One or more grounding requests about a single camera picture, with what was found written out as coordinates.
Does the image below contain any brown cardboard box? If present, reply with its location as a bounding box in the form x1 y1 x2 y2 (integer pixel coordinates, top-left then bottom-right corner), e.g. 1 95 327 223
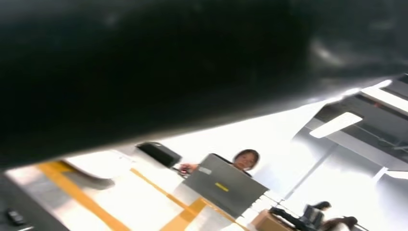
250 209 295 231

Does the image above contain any ceiling light panel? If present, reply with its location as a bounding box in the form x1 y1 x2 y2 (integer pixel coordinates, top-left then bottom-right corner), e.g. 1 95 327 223
360 79 408 116
309 111 364 139

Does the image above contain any person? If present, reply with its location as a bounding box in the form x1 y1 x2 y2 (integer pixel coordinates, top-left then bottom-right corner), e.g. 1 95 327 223
301 201 332 230
178 149 260 178

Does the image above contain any grey laptop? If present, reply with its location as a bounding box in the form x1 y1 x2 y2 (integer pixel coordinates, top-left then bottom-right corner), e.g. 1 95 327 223
182 154 269 219

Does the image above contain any black zip case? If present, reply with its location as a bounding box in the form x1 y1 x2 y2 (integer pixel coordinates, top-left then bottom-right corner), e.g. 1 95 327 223
135 141 182 168

